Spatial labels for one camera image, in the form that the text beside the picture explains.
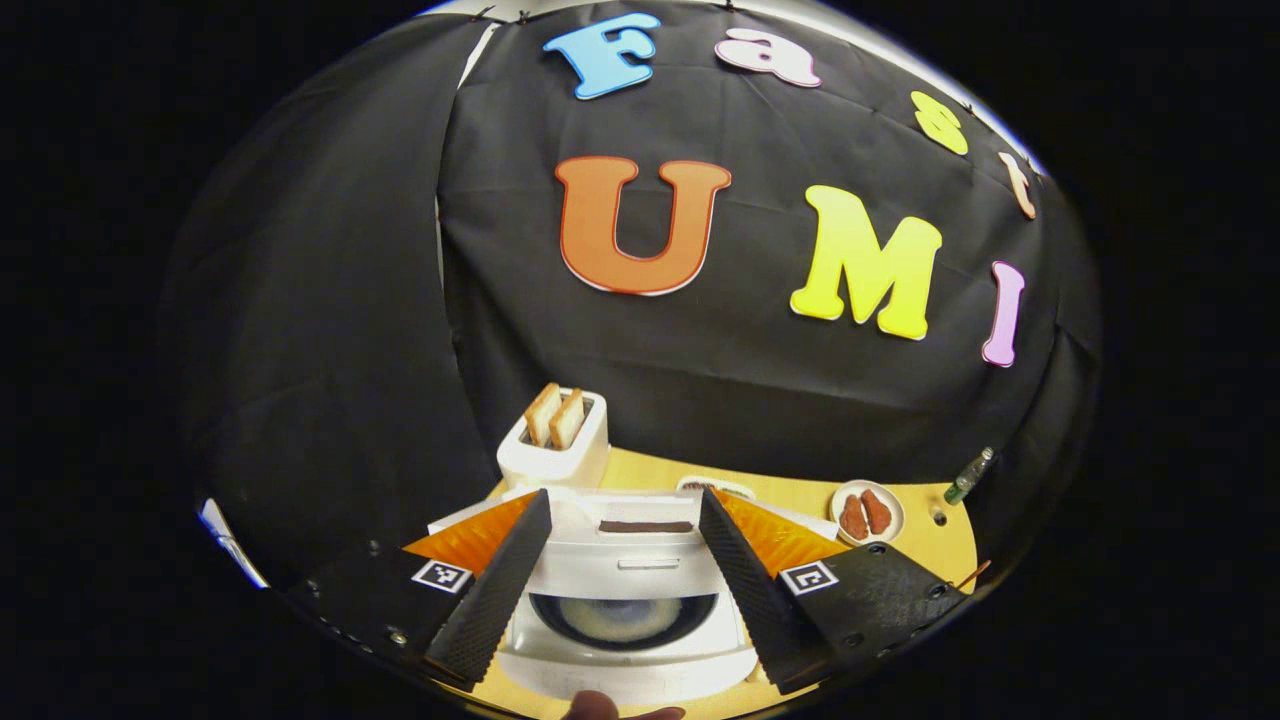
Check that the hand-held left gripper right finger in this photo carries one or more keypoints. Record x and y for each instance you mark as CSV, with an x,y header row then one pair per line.
x,y
755,600

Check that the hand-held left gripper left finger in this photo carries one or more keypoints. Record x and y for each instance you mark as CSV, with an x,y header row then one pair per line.
x,y
495,600

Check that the white rice cooker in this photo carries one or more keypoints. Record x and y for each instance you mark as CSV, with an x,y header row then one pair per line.
x,y
640,580

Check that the wooden spoon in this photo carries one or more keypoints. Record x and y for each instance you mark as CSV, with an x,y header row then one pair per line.
x,y
975,574

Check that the white divided grain dish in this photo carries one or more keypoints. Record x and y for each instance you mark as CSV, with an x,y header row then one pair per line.
x,y
715,487

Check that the brown meat piece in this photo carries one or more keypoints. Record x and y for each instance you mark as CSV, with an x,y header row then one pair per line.
x,y
877,511
854,518

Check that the white toaster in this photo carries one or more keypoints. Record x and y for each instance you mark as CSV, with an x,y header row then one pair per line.
x,y
560,470

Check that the white round plate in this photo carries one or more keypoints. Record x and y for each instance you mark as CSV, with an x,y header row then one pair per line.
x,y
895,500

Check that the toast slice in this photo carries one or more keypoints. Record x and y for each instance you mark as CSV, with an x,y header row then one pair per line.
x,y
568,420
540,415

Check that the clear plastic water bottle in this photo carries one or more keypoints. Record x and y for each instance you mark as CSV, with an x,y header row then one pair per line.
x,y
970,478

